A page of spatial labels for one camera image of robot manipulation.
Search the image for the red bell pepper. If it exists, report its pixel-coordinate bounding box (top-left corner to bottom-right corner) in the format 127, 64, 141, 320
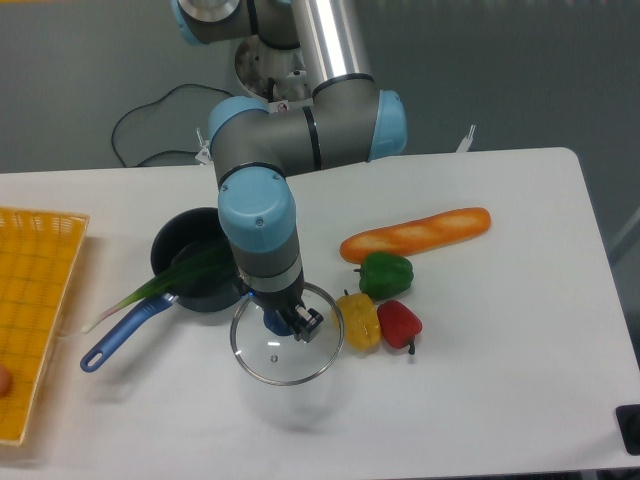
377, 300, 423, 355

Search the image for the black floor cable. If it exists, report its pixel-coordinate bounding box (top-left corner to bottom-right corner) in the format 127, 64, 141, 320
110, 83, 236, 168

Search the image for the orange baguette bread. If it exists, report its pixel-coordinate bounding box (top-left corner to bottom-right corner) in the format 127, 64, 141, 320
339, 207, 492, 264

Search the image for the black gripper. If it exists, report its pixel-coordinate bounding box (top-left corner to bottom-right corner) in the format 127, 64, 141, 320
232, 273, 323, 343

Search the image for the black device at table edge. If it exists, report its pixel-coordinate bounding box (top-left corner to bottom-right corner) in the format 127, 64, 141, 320
615, 404, 640, 456

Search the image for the green onion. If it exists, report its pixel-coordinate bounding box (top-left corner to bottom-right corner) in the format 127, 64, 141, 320
81, 242, 236, 334

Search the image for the yellow bell pepper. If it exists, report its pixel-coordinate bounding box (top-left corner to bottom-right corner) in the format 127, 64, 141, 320
336, 290, 381, 352

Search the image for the yellow woven basket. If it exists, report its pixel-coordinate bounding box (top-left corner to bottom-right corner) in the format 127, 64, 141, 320
1, 207, 89, 446

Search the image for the glass pot lid blue knob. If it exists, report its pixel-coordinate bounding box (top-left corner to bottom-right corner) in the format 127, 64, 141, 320
230, 283, 344, 387

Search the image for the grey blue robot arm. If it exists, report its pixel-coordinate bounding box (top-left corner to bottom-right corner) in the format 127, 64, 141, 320
172, 1, 407, 342

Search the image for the white table bracket right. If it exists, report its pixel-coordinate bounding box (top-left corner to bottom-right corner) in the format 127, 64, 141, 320
456, 124, 476, 153

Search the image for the green bell pepper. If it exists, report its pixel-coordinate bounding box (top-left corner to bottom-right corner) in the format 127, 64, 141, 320
357, 251, 414, 300

